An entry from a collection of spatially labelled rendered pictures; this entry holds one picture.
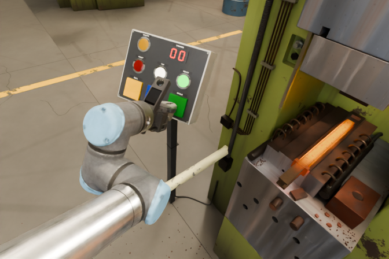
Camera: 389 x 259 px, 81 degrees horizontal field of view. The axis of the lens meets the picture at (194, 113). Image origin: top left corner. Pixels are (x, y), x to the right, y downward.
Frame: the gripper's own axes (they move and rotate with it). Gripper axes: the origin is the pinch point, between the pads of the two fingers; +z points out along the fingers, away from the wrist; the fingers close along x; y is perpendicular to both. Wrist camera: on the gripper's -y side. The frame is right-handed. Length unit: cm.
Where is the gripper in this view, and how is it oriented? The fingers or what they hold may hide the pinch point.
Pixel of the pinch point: (173, 104)
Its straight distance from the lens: 83.5
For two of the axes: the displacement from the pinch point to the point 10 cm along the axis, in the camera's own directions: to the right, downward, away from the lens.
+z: 3.5, -1.1, 9.3
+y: -2.8, 9.3, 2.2
